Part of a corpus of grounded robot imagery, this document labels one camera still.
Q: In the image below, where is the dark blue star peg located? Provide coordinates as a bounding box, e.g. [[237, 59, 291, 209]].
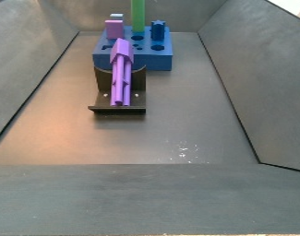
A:
[[150, 20, 166, 41]]

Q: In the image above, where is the green cylinder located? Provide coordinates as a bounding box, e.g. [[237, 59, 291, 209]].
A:
[[132, 0, 145, 32]]

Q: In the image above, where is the black curved fixture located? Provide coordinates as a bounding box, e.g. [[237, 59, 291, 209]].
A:
[[87, 67, 146, 115]]

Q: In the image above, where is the pink rectangular block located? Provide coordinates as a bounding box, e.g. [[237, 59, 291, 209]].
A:
[[105, 20, 124, 40]]

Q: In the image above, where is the purple three prong object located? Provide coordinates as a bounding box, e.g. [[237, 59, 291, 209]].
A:
[[110, 39, 134, 106]]

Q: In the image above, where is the blue shape sorter block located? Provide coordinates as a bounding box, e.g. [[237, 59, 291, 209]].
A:
[[93, 26, 173, 71]]

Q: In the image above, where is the light blue rectangular block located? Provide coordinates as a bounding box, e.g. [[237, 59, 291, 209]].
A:
[[110, 13, 124, 20]]

